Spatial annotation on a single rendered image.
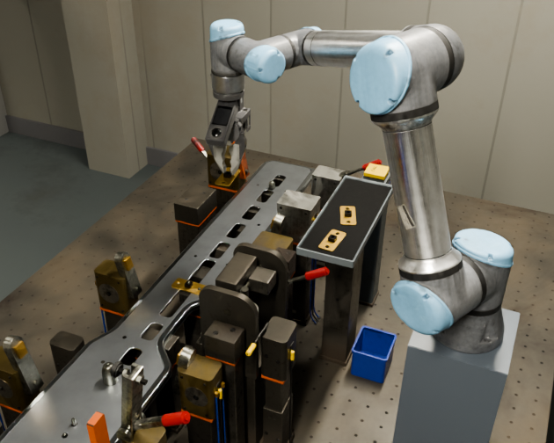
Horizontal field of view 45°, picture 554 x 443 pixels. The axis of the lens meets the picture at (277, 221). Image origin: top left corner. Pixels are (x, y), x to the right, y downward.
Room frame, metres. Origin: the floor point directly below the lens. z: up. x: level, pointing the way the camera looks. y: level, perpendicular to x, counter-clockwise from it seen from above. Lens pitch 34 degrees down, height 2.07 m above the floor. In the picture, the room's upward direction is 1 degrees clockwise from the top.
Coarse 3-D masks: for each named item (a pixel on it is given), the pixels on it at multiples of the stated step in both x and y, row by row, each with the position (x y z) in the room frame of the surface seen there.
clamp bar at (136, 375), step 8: (112, 368) 0.83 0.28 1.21; (120, 368) 0.83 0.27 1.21; (128, 368) 0.83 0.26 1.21; (136, 368) 0.83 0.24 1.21; (128, 376) 0.81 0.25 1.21; (136, 376) 0.81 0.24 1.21; (128, 384) 0.80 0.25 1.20; (136, 384) 0.81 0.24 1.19; (144, 384) 0.81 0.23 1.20; (128, 392) 0.80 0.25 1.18; (136, 392) 0.82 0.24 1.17; (128, 400) 0.81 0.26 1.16; (136, 400) 0.82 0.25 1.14; (128, 408) 0.81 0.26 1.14; (136, 408) 0.82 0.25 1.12; (128, 416) 0.81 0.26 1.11; (136, 416) 0.82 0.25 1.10; (128, 424) 0.81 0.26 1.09
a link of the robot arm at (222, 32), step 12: (216, 24) 1.44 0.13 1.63; (228, 24) 1.44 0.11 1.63; (240, 24) 1.44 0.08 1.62; (216, 36) 1.41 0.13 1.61; (228, 36) 1.41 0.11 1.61; (240, 36) 1.47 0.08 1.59; (216, 48) 1.41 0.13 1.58; (228, 48) 1.48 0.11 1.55; (216, 60) 1.42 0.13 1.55; (216, 72) 1.42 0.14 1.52; (228, 72) 1.41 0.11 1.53
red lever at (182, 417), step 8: (160, 416) 0.81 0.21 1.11; (168, 416) 0.79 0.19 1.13; (176, 416) 0.78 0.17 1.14; (184, 416) 0.78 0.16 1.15; (136, 424) 0.82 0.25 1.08; (144, 424) 0.81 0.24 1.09; (152, 424) 0.80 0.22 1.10; (160, 424) 0.79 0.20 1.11; (168, 424) 0.78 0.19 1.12; (176, 424) 0.78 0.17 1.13; (184, 424) 0.77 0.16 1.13
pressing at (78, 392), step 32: (256, 192) 1.77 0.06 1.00; (224, 224) 1.60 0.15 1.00; (256, 224) 1.60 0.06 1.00; (192, 256) 1.44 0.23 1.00; (224, 256) 1.44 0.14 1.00; (160, 288) 1.30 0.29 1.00; (128, 320) 1.19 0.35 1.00; (160, 320) 1.19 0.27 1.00; (96, 352) 1.08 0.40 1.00; (160, 352) 1.08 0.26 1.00; (64, 384) 0.99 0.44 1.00; (96, 384) 0.99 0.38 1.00; (160, 384) 0.99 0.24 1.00; (32, 416) 0.90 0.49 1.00; (64, 416) 0.90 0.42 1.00
